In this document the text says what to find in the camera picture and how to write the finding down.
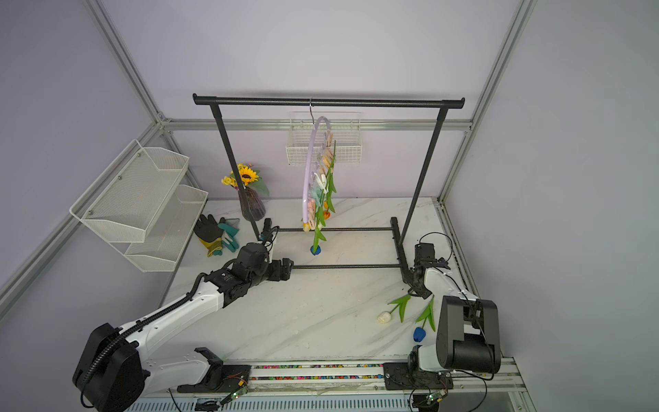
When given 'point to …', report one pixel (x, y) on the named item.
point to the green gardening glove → (230, 233)
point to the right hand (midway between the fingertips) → (416, 286)
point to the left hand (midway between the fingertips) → (281, 265)
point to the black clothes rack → (402, 230)
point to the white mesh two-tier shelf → (138, 201)
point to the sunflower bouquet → (249, 177)
